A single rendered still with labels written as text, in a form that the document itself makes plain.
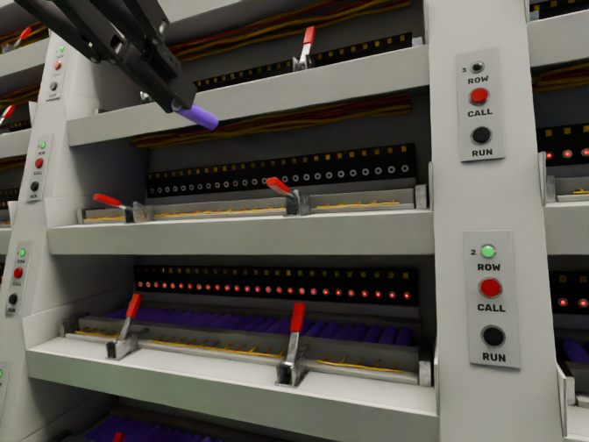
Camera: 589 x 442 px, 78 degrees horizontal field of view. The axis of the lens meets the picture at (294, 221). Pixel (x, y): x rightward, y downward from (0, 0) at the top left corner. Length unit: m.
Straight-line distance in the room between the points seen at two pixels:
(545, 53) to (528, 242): 0.20
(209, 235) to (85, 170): 0.36
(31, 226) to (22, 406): 0.29
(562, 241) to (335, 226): 0.21
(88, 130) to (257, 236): 0.40
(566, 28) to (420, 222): 0.24
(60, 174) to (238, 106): 0.36
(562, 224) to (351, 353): 0.26
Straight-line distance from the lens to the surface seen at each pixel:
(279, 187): 0.40
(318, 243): 0.43
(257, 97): 0.53
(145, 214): 0.61
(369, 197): 0.46
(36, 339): 0.74
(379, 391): 0.43
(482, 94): 0.44
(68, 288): 0.77
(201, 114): 0.45
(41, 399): 0.78
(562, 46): 0.48
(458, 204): 0.40
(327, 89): 0.49
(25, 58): 1.00
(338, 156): 0.62
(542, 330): 0.40
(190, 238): 0.52
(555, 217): 0.41
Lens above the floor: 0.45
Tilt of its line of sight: 11 degrees up
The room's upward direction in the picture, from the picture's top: 3 degrees clockwise
